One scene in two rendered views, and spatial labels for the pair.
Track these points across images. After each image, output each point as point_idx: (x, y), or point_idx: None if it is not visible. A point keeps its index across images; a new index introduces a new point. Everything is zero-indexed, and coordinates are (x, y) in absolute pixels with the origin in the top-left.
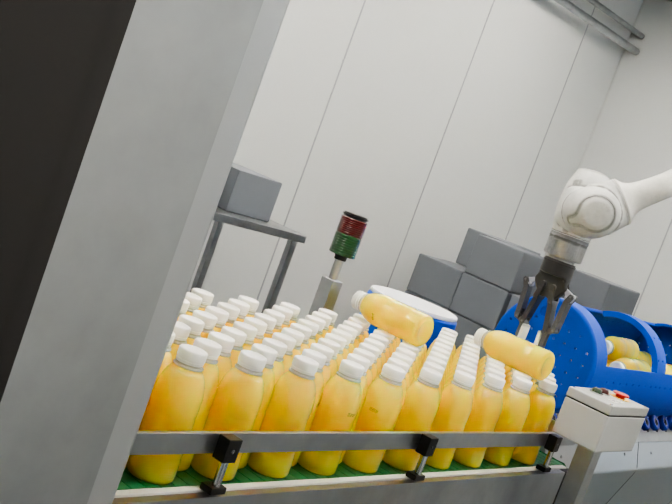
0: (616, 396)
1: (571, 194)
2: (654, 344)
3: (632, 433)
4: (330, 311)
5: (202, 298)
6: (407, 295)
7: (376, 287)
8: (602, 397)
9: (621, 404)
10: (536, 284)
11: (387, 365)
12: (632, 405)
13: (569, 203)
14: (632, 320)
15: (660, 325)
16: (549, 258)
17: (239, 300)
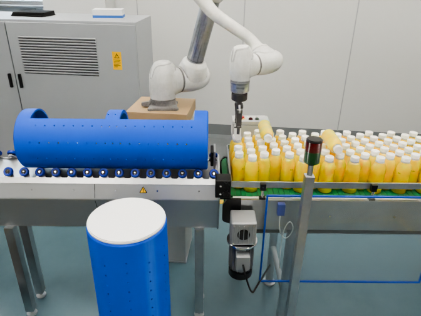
0: (242, 118)
1: (272, 59)
2: (126, 113)
3: None
4: (353, 157)
5: None
6: (106, 229)
7: (142, 234)
8: (259, 118)
9: (254, 116)
10: (241, 108)
11: (372, 131)
12: (244, 115)
13: (278, 63)
14: (123, 111)
15: (31, 116)
16: (247, 93)
17: (415, 155)
